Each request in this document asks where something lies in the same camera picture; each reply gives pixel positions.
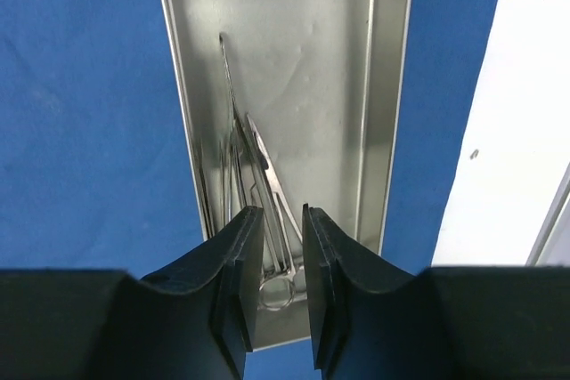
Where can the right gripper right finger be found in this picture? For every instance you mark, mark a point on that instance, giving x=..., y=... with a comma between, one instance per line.
x=372, y=320

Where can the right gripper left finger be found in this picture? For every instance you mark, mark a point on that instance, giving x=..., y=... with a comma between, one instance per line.
x=192, y=319

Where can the blue surgical cloth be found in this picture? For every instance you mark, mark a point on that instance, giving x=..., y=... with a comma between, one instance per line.
x=94, y=169

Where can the metal instrument tray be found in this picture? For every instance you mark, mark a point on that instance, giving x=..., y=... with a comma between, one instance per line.
x=322, y=80

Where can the surgical scissors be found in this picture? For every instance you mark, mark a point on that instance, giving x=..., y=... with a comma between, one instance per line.
x=286, y=283

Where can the right aluminium rail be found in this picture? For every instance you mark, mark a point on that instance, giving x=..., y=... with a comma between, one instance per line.
x=552, y=245

